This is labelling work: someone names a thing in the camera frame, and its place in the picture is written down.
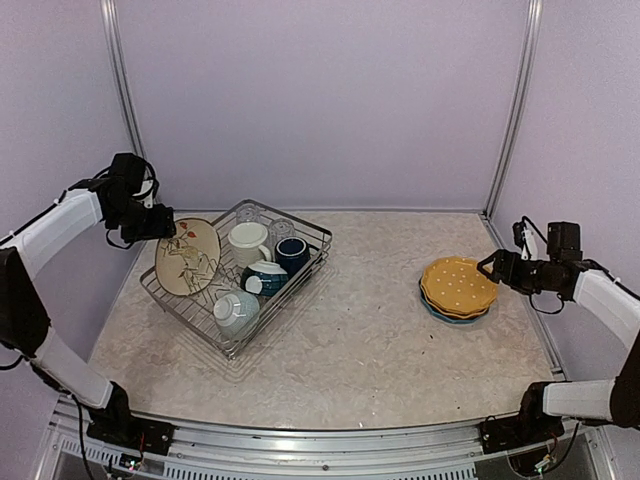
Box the clear glass back left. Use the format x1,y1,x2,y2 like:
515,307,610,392
235,202,262,225

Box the blue dotted plate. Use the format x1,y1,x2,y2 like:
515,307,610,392
420,296,488,325

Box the aluminium frame post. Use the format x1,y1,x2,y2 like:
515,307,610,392
99,0,146,157
484,0,544,220

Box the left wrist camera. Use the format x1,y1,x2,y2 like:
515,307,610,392
133,178,158,209

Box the navy white bowl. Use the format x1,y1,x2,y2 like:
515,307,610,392
240,260,289,297

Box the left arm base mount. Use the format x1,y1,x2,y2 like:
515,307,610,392
87,391,176,456

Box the cream bird pattern plate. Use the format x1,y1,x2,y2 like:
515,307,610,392
154,217,221,297

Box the yellow dotted plate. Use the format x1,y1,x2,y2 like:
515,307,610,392
420,256,497,316
419,280,497,319

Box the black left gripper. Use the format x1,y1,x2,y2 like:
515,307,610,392
109,196,177,243

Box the dark blue mug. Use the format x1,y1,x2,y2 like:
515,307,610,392
274,237,310,278

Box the wire dish rack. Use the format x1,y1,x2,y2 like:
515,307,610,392
140,199,332,359

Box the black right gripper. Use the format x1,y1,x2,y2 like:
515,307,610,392
478,249,559,295

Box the aluminium front rail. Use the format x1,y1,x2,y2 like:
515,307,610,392
29,394,616,480

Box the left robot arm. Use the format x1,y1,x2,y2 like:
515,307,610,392
1,153,176,445

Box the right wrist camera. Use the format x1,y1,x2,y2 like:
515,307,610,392
512,220,538,260

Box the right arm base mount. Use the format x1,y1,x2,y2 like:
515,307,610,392
479,393,565,454

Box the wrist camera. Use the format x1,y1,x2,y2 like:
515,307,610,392
133,178,158,209
512,220,538,260

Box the white ceramic mug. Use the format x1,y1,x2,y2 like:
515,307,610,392
227,222,272,269

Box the clear glass back right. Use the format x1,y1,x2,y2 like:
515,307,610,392
268,218,295,247

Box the right aluminium frame post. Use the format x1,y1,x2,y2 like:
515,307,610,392
484,0,544,220

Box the left aluminium frame post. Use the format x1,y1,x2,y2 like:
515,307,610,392
99,0,146,157

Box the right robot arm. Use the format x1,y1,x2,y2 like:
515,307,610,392
477,217,639,452

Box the clear glass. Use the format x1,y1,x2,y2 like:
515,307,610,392
268,218,295,247
235,202,262,225

